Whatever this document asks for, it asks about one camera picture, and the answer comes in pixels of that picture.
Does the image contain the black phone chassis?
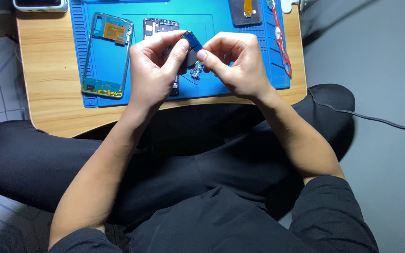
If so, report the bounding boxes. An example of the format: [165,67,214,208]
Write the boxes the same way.
[143,18,180,97]

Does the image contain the person's left hand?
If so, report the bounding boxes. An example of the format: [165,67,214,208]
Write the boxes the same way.
[128,30,190,109]

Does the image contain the wooden lap table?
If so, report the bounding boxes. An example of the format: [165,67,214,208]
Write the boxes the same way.
[15,4,308,138]

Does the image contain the person's black trousers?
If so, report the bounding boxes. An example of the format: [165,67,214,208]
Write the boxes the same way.
[0,84,356,229]

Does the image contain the black cable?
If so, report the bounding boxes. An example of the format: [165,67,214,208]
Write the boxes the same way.
[307,88,405,135]

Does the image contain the phone screen with orange flex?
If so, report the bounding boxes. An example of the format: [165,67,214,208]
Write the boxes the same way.
[228,0,263,26]

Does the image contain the person's black shirt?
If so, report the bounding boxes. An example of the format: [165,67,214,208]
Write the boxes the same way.
[48,175,379,253]

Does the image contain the phone middle frame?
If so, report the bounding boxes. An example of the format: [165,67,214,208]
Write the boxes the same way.
[81,12,134,99]

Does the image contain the person's right hand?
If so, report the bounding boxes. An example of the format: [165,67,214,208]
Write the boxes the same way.
[196,32,273,103]

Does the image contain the blue silicone repair mat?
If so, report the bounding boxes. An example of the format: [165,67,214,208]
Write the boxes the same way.
[68,0,292,108]

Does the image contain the white object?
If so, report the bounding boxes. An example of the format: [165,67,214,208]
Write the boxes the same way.
[281,0,305,15]

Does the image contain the blue phone circuit board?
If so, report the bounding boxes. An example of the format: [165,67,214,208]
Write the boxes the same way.
[181,30,205,81]

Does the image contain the white phone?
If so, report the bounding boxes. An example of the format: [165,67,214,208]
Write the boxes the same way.
[12,0,69,13]

